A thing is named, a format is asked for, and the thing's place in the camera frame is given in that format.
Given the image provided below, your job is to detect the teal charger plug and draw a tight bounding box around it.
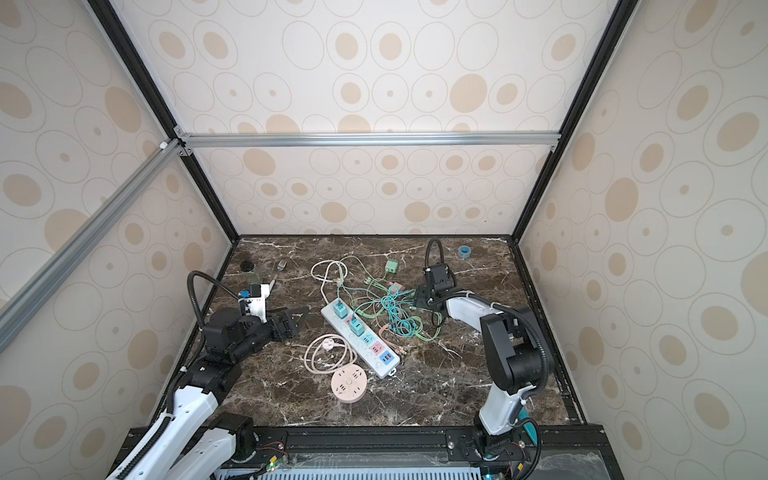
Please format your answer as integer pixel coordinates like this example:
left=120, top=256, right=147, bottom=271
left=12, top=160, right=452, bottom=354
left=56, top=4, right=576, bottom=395
left=333, top=299, right=350, bottom=320

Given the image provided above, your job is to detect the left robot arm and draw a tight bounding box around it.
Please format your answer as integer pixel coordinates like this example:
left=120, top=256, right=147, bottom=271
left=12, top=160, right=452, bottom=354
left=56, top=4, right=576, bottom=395
left=109, top=270, right=310, bottom=479

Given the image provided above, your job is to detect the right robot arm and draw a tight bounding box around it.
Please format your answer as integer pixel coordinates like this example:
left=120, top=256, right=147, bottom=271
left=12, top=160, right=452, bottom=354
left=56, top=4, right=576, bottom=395
left=415, top=238, right=551, bottom=460

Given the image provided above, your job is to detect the glass spice jar black lid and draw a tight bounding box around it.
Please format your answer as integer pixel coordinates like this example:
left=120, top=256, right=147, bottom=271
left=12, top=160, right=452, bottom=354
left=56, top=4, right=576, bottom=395
left=240, top=259, right=262, bottom=285

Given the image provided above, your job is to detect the white colourful power strip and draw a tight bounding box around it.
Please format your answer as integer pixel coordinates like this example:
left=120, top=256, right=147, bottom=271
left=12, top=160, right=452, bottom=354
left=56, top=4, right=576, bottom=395
left=320, top=298, right=401, bottom=379

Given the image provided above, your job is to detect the round pink power socket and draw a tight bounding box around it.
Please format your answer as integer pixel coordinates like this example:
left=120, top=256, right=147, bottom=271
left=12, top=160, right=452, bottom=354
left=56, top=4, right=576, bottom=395
left=331, top=364, right=368, bottom=404

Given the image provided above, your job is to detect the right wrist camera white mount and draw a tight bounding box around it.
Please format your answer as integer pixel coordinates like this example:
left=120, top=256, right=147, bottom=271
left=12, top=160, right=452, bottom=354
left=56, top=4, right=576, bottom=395
left=425, top=263, right=456, bottom=295

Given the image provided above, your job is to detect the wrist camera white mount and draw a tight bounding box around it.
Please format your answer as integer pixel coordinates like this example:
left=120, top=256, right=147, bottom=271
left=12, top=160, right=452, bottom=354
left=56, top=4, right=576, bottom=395
left=425, top=263, right=456, bottom=295
left=238, top=283, right=272, bottom=323

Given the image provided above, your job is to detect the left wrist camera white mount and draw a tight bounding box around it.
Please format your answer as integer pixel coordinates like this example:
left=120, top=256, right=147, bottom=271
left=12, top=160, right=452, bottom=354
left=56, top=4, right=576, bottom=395
left=238, top=283, right=272, bottom=323

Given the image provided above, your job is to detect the teal charging cable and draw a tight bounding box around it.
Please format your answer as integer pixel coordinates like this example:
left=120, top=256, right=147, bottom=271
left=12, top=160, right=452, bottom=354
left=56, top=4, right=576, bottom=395
left=377, top=293, right=442, bottom=343

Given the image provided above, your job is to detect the pink round socket cord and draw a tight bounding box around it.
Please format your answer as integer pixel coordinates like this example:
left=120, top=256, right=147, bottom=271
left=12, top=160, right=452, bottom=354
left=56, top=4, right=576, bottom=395
left=303, top=333, right=361, bottom=375

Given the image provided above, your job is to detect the green cable near bundle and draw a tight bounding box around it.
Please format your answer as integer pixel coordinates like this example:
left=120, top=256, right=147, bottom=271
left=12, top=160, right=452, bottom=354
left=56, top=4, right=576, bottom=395
left=353, top=293, right=397, bottom=328

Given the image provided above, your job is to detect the white power strip cord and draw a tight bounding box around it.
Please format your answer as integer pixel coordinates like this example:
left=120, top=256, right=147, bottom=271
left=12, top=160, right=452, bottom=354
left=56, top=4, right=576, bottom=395
left=310, top=259, right=350, bottom=304

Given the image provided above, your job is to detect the green cable far loop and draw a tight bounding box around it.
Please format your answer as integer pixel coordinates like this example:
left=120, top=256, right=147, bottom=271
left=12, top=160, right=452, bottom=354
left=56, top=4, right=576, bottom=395
left=343, top=254, right=397, bottom=301

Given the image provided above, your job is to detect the teal handled tool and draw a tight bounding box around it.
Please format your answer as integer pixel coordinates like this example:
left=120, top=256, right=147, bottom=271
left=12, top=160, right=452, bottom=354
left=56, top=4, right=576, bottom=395
left=517, top=414, right=539, bottom=447

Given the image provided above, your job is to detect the aluminium frame crossbar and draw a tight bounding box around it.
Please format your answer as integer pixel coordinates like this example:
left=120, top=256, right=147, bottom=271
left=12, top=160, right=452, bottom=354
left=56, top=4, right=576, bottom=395
left=180, top=131, right=561, bottom=148

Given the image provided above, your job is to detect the aluminium frame left bar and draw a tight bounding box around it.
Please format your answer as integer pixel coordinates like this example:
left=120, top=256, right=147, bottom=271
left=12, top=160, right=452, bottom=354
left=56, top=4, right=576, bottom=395
left=1, top=139, right=182, bottom=350

